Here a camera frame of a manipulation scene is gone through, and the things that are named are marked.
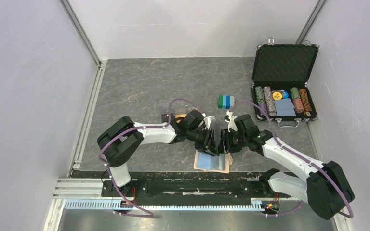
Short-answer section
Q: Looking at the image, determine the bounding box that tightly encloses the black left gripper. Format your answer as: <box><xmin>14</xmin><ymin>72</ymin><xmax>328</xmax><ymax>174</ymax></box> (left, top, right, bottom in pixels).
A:
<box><xmin>187</xmin><ymin>127</ymin><xmax>220</xmax><ymax>157</ymax></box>

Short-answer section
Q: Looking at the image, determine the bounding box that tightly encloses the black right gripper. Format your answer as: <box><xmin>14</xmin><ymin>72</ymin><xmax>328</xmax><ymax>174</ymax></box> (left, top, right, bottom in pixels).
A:
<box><xmin>218</xmin><ymin>128</ymin><xmax>248</xmax><ymax>154</ymax></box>

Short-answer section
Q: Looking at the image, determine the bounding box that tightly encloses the cream leather card holder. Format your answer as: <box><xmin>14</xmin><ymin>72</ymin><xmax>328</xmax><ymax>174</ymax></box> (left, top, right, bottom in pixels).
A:
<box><xmin>193</xmin><ymin>151</ymin><xmax>233</xmax><ymax>174</ymax></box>

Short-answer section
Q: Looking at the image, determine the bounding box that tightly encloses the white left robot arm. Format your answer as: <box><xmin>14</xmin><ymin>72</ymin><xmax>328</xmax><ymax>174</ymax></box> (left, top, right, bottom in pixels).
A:
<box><xmin>97</xmin><ymin>110</ymin><xmax>220</xmax><ymax>196</ymax></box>

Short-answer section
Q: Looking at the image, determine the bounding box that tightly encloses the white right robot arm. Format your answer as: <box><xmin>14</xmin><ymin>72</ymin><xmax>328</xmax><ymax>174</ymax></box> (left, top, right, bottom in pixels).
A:
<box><xmin>218</xmin><ymin>111</ymin><xmax>355</xmax><ymax>220</ymax></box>

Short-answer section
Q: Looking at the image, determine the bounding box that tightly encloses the gold credit card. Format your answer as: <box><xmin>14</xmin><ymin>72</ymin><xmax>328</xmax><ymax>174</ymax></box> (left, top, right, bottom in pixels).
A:
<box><xmin>175</xmin><ymin>114</ymin><xmax>187</xmax><ymax>123</ymax></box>

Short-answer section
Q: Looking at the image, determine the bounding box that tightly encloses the clear acrylic card stand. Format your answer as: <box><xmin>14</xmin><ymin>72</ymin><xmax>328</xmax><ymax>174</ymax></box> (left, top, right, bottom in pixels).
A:
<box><xmin>161</xmin><ymin>106</ymin><xmax>200</xmax><ymax>123</ymax></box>

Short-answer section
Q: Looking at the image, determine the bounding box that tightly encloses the blue playing card deck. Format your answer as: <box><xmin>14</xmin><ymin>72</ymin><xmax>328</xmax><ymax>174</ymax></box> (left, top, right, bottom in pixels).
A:
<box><xmin>274</xmin><ymin>98</ymin><xmax>296</xmax><ymax>117</ymax></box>

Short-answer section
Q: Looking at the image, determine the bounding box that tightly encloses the green blue grey block stack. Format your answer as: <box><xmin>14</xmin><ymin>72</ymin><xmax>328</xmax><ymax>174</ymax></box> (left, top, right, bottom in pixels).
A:
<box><xmin>218</xmin><ymin>95</ymin><xmax>235</xmax><ymax>109</ymax></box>

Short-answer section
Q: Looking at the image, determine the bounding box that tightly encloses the yellow dealer chip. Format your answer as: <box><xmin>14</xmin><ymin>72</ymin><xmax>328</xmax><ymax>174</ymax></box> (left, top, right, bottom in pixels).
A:
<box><xmin>272</xmin><ymin>91</ymin><xmax>283</xmax><ymax>101</ymax></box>

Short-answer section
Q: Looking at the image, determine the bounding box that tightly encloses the black poker chip case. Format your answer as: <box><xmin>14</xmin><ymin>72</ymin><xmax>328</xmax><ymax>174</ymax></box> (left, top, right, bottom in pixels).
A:
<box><xmin>251</xmin><ymin>44</ymin><xmax>319</xmax><ymax>122</ymax></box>

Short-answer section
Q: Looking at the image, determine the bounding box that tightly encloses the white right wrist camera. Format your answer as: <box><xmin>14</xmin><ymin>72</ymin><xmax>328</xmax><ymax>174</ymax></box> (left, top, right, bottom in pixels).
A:
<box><xmin>224</xmin><ymin>110</ymin><xmax>238</xmax><ymax>132</ymax></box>

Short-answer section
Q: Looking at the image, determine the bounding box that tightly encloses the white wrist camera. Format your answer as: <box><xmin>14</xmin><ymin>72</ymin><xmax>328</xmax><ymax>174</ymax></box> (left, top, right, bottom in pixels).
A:
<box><xmin>202</xmin><ymin>113</ymin><xmax>216</xmax><ymax>129</ymax></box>
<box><xmin>224</xmin><ymin>110</ymin><xmax>238</xmax><ymax>132</ymax></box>

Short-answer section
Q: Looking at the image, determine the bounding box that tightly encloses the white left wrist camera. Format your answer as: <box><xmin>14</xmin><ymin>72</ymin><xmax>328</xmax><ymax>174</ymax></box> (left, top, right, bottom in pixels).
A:
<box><xmin>202</xmin><ymin>113</ymin><xmax>216</xmax><ymax>129</ymax></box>

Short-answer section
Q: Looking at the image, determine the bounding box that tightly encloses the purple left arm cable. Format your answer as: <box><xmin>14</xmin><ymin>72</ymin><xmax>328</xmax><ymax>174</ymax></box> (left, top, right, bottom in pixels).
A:
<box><xmin>98</xmin><ymin>98</ymin><xmax>203</xmax><ymax>168</ymax></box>

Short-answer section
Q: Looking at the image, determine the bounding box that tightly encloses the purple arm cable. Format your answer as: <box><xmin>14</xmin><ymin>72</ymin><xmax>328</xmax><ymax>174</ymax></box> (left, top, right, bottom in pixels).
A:
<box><xmin>229</xmin><ymin>102</ymin><xmax>354</xmax><ymax>219</ymax></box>
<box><xmin>98</xmin><ymin>98</ymin><xmax>203</xmax><ymax>168</ymax></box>

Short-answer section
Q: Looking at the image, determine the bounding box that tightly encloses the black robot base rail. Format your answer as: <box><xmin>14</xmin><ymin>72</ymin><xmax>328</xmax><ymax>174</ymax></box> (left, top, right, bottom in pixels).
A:
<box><xmin>101</xmin><ymin>171</ymin><xmax>291</xmax><ymax>206</ymax></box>

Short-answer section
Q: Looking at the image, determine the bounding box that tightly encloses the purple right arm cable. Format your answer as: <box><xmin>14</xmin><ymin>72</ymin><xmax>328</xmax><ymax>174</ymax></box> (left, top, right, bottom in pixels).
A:
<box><xmin>229</xmin><ymin>102</ymin><xmax>354</xmax><ymax>219</ymax></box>

